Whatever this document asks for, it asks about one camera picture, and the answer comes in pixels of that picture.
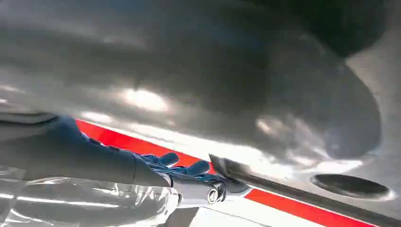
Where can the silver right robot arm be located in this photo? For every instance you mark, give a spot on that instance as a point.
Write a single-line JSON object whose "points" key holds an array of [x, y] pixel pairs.
{"points": [[25, 100]]}

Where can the white car with red stripe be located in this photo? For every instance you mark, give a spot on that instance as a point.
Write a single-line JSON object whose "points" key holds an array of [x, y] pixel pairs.
{"points": [[297, 208]]}

